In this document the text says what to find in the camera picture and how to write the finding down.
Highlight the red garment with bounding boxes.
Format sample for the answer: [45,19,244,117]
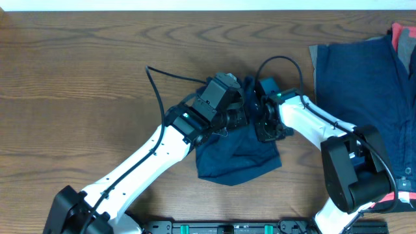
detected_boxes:
[375,23,415,212]

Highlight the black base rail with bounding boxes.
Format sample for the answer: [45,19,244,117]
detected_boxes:
[139,218,389,234]

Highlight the navy blue trousers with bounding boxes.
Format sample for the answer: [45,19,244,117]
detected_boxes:
[196,76,282,186]

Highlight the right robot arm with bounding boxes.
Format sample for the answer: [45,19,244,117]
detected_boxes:
[254,78,397,233]

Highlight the navy blue folded shirt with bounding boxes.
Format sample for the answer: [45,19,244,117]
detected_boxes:
[309,35,415,192]

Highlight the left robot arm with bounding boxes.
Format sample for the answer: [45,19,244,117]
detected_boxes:
[44,73,248,233]

